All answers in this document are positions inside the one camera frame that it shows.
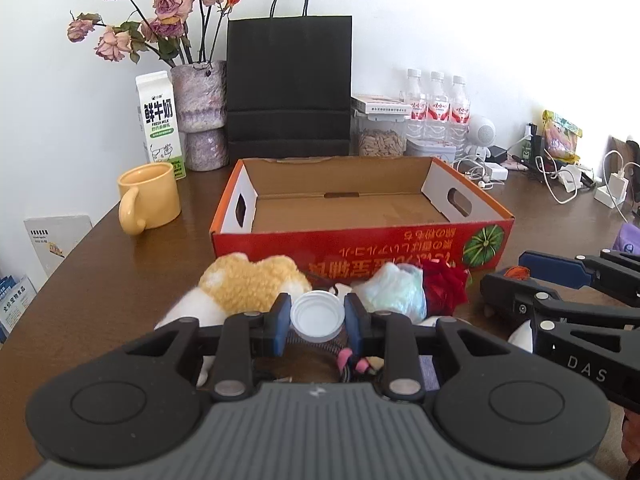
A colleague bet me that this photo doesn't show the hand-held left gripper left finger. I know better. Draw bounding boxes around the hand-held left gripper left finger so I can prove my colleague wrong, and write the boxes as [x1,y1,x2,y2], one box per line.
[122,292,293,401]

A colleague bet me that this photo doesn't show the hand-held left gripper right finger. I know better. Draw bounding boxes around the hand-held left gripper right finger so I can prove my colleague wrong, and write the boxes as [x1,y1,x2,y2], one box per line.
[344,292,508,402]

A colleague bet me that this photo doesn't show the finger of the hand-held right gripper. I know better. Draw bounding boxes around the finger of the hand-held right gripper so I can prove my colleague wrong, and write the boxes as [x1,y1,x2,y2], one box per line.
[518,249,640,307]
[480,266,640,332]

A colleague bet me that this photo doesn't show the white plastic lid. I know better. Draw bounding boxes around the white plastic lid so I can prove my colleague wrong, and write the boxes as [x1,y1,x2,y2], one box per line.
[290,291,346,344]

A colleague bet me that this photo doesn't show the braided cable with pink band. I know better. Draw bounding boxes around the braided cable with pink band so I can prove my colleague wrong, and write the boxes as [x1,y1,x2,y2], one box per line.
[285,335,386,385]

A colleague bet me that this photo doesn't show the white tissue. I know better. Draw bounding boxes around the white tissue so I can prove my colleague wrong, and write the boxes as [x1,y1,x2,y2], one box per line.
[440,315,536,357]

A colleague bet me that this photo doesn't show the yellow white plush sheep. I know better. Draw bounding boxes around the yellow white plush sheep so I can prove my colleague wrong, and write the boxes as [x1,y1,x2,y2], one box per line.
[154,252,314,389]

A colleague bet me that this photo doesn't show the greenish plastic bag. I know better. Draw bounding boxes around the greenish plastic bag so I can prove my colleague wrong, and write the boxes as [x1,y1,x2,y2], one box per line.
[357,262,429,324]

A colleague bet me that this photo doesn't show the red cardboard box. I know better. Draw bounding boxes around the red cardboard box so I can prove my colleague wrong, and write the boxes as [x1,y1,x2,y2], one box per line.
[209,156,516,281]

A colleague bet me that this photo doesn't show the purple cloth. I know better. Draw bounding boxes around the purple cloth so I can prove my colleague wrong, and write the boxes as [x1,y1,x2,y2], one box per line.
[419,355,441,391]

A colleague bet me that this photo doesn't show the red artificial rose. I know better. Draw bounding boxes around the red artificial rose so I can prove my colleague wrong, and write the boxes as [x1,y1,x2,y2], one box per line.
[422,259,473,317]

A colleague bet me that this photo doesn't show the purple pouch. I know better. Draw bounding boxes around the purple pouch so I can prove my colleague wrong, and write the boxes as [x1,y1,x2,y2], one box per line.
[612,222,640,257]

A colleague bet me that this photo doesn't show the black desk stand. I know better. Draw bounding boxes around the black desk stand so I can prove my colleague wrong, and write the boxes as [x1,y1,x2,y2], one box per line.
[529,122,596,187]

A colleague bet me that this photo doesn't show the white earphones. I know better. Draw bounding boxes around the white earphones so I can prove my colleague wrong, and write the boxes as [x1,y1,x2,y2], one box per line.
[452,155,506,191]

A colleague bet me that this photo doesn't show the yellow snack packet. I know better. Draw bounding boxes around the yellow snack packet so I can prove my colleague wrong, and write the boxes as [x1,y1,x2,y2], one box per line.
[542,110,584,164]

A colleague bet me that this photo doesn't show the white robot-shaped speaker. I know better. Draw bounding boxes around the white robot-shaped speaker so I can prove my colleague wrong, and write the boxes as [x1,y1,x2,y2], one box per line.
[462,115,497,161]

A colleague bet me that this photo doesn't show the white printed tin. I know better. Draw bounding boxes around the white printed tin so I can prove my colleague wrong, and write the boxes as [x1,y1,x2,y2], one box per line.
[406,137,457,164]

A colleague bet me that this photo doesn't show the clear water bottle red label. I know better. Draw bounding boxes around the clear water bottle red label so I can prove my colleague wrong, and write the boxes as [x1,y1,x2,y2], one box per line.
[402,68,430,142]
[446,75,472,147]
[426,71,451,143]

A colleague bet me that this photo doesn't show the clear seed container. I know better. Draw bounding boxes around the clear seed container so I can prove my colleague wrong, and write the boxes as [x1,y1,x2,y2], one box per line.
[351,108,409,157]

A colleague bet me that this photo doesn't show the yellow mug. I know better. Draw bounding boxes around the yellow mug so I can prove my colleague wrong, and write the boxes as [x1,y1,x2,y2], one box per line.
[117,162,182,236]

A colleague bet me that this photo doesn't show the flat white box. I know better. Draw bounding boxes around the flat white box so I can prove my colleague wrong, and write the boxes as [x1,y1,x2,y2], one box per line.
[351,93,412,114]

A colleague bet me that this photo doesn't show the white green milk carton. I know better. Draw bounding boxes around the white green milk carton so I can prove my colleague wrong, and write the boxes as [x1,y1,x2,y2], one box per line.
[135,71,187,181]

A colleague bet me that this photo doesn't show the purple white vase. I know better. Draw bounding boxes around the purple white vase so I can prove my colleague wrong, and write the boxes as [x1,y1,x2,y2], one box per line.
[171,60,231,172]

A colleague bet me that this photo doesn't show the white cardboard box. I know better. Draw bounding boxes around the white cardboard box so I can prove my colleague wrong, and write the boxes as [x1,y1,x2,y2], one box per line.
[23,215,94,279]

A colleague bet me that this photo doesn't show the black paper bag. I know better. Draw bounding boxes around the black paper bag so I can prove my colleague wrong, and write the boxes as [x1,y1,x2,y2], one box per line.
[226,0,353,159]

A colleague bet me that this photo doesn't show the blue white pamphlets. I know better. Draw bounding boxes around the blue white pamphlets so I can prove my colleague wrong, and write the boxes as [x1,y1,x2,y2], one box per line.
[0,275,39,344]

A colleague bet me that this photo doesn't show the dried pink roses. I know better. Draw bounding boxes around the dried pink roses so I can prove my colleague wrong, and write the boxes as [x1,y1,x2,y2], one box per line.
[67,0,244,68]

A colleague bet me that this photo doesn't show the white plug with cable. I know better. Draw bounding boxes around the white plug with cable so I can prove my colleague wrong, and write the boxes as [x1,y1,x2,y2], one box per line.
[535,155,597,206]

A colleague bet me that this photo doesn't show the white charger with cable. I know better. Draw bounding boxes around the white charger with cable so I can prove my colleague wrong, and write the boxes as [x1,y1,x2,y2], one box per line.
[594,150,640,221]

